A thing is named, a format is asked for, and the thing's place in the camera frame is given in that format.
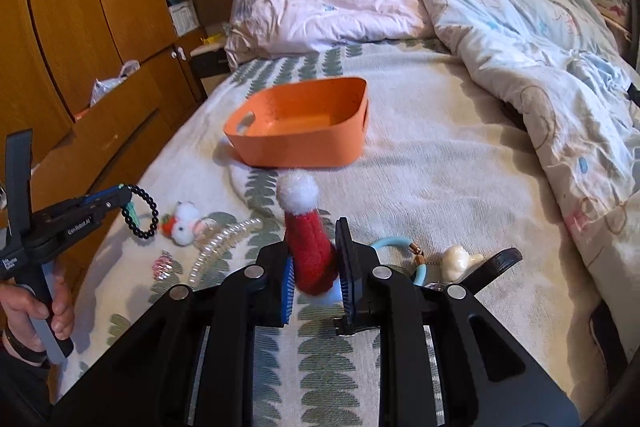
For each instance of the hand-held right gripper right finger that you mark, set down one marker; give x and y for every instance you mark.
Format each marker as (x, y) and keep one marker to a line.
(346, 279)

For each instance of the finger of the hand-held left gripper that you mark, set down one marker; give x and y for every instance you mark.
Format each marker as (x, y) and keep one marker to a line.
(112, 208)
(107, 196)

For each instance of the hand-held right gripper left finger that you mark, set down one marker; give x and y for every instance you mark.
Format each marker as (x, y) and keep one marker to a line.
(288, 292)

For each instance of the red santa hat hair clip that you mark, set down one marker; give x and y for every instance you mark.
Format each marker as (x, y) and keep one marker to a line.
(309, 252)

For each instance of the pearl hair claw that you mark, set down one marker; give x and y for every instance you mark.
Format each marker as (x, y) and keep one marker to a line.
(225, 241)

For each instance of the cream shell hair clip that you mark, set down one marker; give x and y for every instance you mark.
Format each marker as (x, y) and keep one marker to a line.
(457, 262)

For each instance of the orange plastic basket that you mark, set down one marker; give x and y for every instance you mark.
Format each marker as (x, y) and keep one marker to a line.
(300, 142)

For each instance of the person's left forearm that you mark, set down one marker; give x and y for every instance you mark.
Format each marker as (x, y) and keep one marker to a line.
(20, 387)

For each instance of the person's left hand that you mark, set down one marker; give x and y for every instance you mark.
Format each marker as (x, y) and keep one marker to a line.
(17, 312)

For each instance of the white plush hair clip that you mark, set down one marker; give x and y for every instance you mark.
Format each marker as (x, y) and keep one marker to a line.
(182, 224)

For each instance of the pink sparkly hair clip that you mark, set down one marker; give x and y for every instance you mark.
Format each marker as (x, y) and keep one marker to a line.
(161, 266)

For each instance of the clear plastic bag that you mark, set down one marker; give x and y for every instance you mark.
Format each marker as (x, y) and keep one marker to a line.
(112, 84)

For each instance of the leaf patterned bedspread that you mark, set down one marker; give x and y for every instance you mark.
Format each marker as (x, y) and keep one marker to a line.
(425, 147)

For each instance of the white cabinet knob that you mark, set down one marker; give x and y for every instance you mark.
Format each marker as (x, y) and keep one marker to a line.
(180, 54)

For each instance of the dark nightstand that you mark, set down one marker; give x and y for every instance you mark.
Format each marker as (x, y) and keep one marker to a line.
(210, 67)

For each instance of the wooden wardrobe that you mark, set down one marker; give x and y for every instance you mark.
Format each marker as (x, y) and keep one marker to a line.
(65, 32)

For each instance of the yellow packet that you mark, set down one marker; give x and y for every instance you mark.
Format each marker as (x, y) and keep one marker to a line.
(210, 39)

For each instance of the white box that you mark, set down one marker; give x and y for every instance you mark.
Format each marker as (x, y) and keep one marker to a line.
(182, 18)

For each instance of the white pink quilt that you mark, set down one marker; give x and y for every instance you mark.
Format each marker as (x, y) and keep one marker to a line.
(325, 12)

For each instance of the light blue printed quilt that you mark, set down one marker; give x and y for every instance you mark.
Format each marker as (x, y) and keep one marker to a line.
(525, 57)

